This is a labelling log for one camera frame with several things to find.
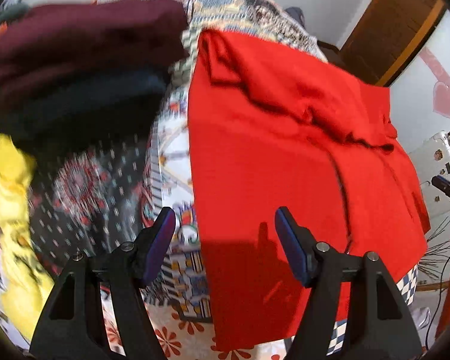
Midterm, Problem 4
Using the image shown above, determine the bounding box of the red zip jacket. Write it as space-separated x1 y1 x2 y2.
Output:
187 29 430 351

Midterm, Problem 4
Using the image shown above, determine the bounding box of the white stickered laptop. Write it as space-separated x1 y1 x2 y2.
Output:
409 131 450 219

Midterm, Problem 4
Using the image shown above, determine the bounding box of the yellow printed garment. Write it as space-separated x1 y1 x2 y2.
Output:
0 134 54 341

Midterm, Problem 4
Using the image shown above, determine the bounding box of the patchwork patterned bedspread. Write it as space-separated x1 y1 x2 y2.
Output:
22 0 420 360

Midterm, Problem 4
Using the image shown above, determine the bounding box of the wooden wardrobe with sliding door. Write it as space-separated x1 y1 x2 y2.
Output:
339 0 450 140

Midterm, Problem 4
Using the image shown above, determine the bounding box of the dark navy folded garment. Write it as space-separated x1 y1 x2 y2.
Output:
0 67 170 160

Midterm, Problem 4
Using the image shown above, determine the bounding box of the grey blue backpack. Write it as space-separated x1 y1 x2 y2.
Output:
285 7 305 29

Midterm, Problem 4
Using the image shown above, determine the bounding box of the maroon folded garment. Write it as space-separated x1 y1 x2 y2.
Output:
0 0 188 113

